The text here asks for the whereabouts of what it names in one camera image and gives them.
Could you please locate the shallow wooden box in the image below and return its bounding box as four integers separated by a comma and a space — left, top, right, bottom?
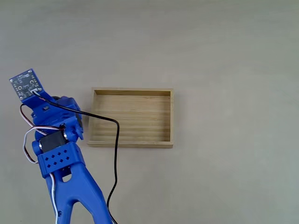
86, 87, 174, 149

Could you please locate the white red servo wire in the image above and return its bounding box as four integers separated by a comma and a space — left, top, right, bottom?
19, 103, 68, 224

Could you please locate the blue camera circuit board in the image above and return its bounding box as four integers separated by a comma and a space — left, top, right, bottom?
9, 68, 45, 102

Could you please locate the black camera cable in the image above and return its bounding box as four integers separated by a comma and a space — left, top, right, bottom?
32, 89, 121, 224

